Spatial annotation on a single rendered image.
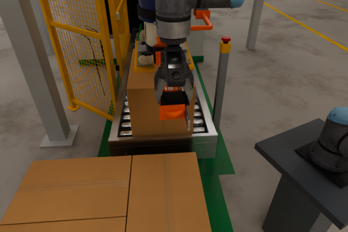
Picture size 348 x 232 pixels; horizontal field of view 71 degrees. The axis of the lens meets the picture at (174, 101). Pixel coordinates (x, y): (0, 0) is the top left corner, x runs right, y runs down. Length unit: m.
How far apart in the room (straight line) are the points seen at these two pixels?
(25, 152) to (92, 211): 1.45
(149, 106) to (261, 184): 1.19
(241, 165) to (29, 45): 1.97
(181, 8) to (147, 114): 0.99
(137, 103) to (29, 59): 1.07
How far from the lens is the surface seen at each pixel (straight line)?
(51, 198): 1.50
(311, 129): 1.62
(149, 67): 1.18
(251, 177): 2.23
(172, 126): 1.58
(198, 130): 1.73
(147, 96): 1.43
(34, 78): 2.30
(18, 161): 2.64
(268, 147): 1.40
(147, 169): 1.49
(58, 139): 2.65
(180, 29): 0.63
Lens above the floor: 1.67
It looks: 34 degrees down
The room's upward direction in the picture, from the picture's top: straight up
